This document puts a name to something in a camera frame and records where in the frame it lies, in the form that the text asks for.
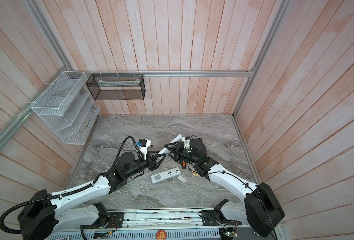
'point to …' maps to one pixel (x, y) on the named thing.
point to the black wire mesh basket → (117, 86)
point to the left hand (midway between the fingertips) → (163, 156)
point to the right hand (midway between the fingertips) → (164, 148)
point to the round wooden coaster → (195, 174)
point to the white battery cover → (181, 178)
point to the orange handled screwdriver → (183, 164)
